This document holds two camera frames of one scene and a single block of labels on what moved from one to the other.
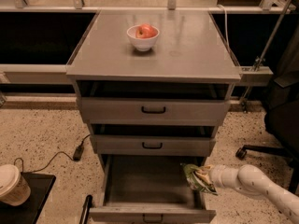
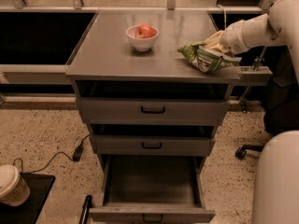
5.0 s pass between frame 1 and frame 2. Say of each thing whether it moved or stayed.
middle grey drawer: stayed
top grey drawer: stayed
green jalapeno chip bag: moved
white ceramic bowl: stayed
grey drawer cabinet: stayed
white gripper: moved
